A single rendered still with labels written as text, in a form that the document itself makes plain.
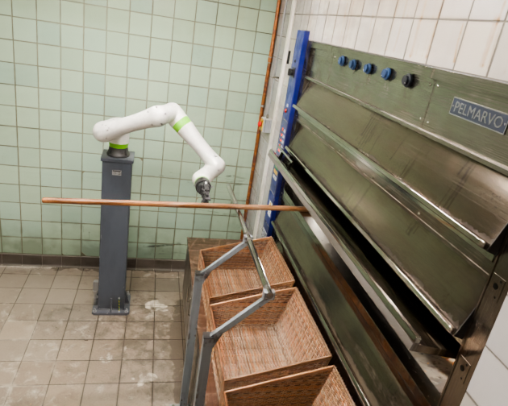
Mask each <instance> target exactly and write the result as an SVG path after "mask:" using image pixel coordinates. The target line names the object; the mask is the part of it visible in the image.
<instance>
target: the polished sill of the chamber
mask: <svg viewBox="0 0 508 406"><path fill-rule="evenodd" d="M283 195H284V197H285V199H286V200H287V201H288V203H289V205H290V206H304V205H303V203H301V201H300V200H299V198H298V197H297V195H296V194H295V192H294V191H293V190H292V189H284V192H283ZM294 212H295V213H296V215H297V216H298V219H299V220H300V222H301V223H302V224H303V226H304V227H305V229H306V231H307V232H308V234H309V235H310V237H311V238H312V240H313V241H314V243H315V245H316V246H317V248H318V249H319V250H320V252H321V253H322V255H323V257H324V259H325V260H326V261H327V263H328V264H329V266H330V267H331V269H332V271H333V272H334V273H335V275H336V277H337V278H338V280H339V281H340V283H341V284H342V285H343V287H344V289H345V290H346V292H347V294H348V295H349V296H350V298H351V299H352V301H353V303H354V304H355V306H356V307H357V308H358V310H359V312H360V314H361V315H362V317H363V318H364V319H365V321H366V322H367V324H368V325H369V327H370V329H371V330H372V332H373V333H374V335H375V336H376V338H377V340H378V341H379V342H380V344H381V345H382V347H383V349H384V350H385V352H386V353H387V355H388V356H389V358H390V359H391V361H392V362H393V364H394V366H395V367H396V368H397V370H398V372H399V373H400V375H401V376H402V378H403V379H404V380H405V382H406V384H407V386H408V387H409V389H410V390H411V391H412V393H413V394H414V396H415V398H416V399H417V401H418V402H419V404H420V405H421V406H437V404H438V402H439V398H440V397H441V395H440V393H439V392H438V391H437V389H436V388H435V386H434V385H433V383H432V382H431V381H430V380H429V378H428V377H427V375H426V374H425V373H424V371H423V369H422V368H421V367H420V366H419V364H418V363H417V362H416V360H415V359H414V357H413V356H412V354H411V353H410V352H409V351H408V349H407V348H406V346H405V345H404V344H403V342H402V340H401V339H400V338H399V336H398V335H397V334H396V333H395V331H394V330H393V328H392V327H391V325H390V324H389V322H388V321H387V320H386V319H385V317H384V316H383V314H382V313H381V311H380V310H379V309H378V307H377V306H376V305H375V304H374V302H373V300H372V299H371V298H370V296H369V295H368V293H367V292H366V291H365V290H364V288H363V287H362V285H361V284H360V282H359V281H358V280H357V278H356V277H355V276H354V275H353V273H352V271H351V270H350V269H349V267H348V266H347V264H346V263H345V262H344V261H343V259H342V258H341V256H340V255H339V253H338V252H337V251H336V249H335V248H334V247H333V246H332V244H331V242H330V241H329V240H328V238H327V237H326V235H325V234H324V233H323V232H322V230H321V229H320V227H319V226H318V224H317V223H316V222H315V220H314V219H313V218H312V217H311V215H310V213H309V212H299V211H294Z"/></svg>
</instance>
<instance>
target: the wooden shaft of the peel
mask: <svg viewBox="0 0 508 406"><path fill-rule="evenodd" d="M42 202H43V203H50V204H75V205H125V206H149V207H174V208H199V209H249V210H274V211H299V212H309V211H308V210H307V209H306V207H305V206H286V205H241V204H219V203H196V202H173V201H129V200H107V199H84V198H61V197H43V198H42Z"/></svg>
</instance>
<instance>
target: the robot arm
mask: <svg viewBox="0 0 508 406"><path fill-rule="evenodd" d="M167 123H168V124H169V125H170V126H171V127H172V128H173V129H174V130H175V131H176V132H177V134H178V135H180V136H181V137H182V138H183V139H184V140H185V141H186V142H187V143H188V144H189V145H190V146H191V147H192V148H193V150H194V151H195V152H196V153H197V154H198V156H199V157H200V158H201V160H202V161H203V162H204V164H205V166H204V167H203V168H201V169H200V170H198V171H197V172H195V173H194V175H193V177H192V181H193V184H194V186H195V188H196V191H197V192H198V193H199V194H200V195H202V200H201V203H209V201H210V195H209V192H210V188H213V187H214V186H211V184H210V182H211V181H212V180H213V179H214V178H216V177H217V176H219V175H220V174H221V173H223V172H224V170H225V167H226V164H225V162H224V161H223V159H221V158H220V157H219V156H218V155H217V154H216V153H215V152H214V150H213V149H212V148H211V147H210V146H209V145H208V143H207V142H206V141H205V139H204V138H203V137H202V136H201V135H200V133H199V132H198V130H197V128H196V127H195V125H194V124H193V122H191V121H190V119H189V118H188V116H187V115H186V114H185V112H184V111H183V110H182V108H181V107H180V106H179V105H178V104H176V103H173V102H170V103H167V104H165V105H162V106H152V107H150V108H148V109H146V110H143V111H141V112H139V113H137V114H133V115H130V116H127V117H124V118H111V119H109V120H105V121H101V122H98V123H96V124H95V125H94V128H93V135H94V137H95V138H96V140H97V141H99V142H103V143H106V142H109V149H108V151H107V152H106V154H107V155H108V156H109V157H113V158H127V157H129V156H130V153H129V151H128V144H129V135H130V133H131V132H134V131H140V130H143V129H148V128H153V127H160V126H163V125H165V124H167Z"/></svg>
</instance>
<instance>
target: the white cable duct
mask: <svg viewBox="0 0 508 406"><path fill-rule="evenodd" d="M296 3H297V0H293V1H292V6H291V11H290V16H289V25H288V30H287V35H286V40H285V49H284V53H283V58H282V63H281V72H280V77H279V82H278V87H277V96H276V101H275V106H274V111H273V120H272V125H271V131H270V136H269V144H268V149H267V154H266V159H265V164H264V173H263V178H262V183H261V188H260V197H259V202H258V205H262V200H263V196H264V187H265V181H266V176H267V171H268V167H269V156H268V153H269V150H270V149H271V148H272V143H273V135H274V130H275V125H276V120H277V111H278V106H279V101H280V96H281V88H282V83H283V78H284V73H285V64H286V60H287V55H288V50H289V41H290V36H291V31H292V26H293V21H294V12H295V7H296ZM259 219H260V210H257V212H256V220H255V225H254V231H253V239H255V238H256V233H257V228H258V224H259Z"/></svg>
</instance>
